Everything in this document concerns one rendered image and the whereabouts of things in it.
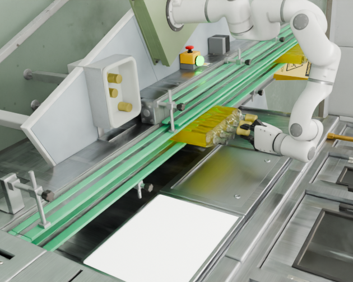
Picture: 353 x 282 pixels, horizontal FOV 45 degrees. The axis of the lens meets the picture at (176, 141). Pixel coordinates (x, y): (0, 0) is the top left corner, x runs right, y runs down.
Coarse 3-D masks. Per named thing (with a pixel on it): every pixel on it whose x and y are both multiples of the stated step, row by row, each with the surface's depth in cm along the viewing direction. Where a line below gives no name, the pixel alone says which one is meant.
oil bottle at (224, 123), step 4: (200, 116) 177; (204, 116) 177; (208, 116) 177; (200, 120) 174; (204, 120) 173; (208, 120) 173; (212, 120) 173; (216, 120) 172; (220, 120) 172; (224, 120) 172; (220, 124) 170; (224, 124) 170; (228, 124) 171; (224, 128) 170
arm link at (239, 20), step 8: (208, 0) 163; (216, 0) 161; (224, 0) 158; (232, 0) 156; (240, 0) 155; (208, 8) 162; (216, 8) 160; (224, 8) 158; (232, 8) 156; (240, 8) 156; (248, 8) 158; (208, 16) 163; (216, 16) 162; (224, 16) 162; (232, 16) 158; (240, 16) 158; (248, 16) 160; (232, 24) 161; (240, 24) 160; (248, 24) 161; (240, 32) 163
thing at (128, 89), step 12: (120, 60) 147; (132, 60) 152; (108, 72) 153; (120, 72) 158; (132, 72) 155; (108, 84) 154; (120, 84) 160; (132, 84) 158; (108, 96) 145; (120, 96) 161; (132, 96) 160; (108, 108) 146; (132, 108) 162; (120, 120) 154
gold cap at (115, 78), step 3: (108, 75) 153; (111, 75) 152; (114, 75) 152; (117, 75) 151; (120, 75) 152; (108, 78) 152; (111, 78) 152; (114, 78) 151; (117, 78) 151; (120, 78) 153; (108, 81) 153; (111, 81) 152; (114, 81) 151; (117, 81) 151; (120, 81) 153
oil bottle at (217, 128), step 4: (196, 120) 174; (192, 124) 171; (196, 124) 170; (200, 124) 170; (204, 124) 170; (208, 124) 169; (212, 124) 169; (216, 124) 169; (208, 128) 166; (212, 128) 166; (216, 128) 166; (220, 128) 166; (216, 132) 165; (220, 132) 166; (220, 136) 166
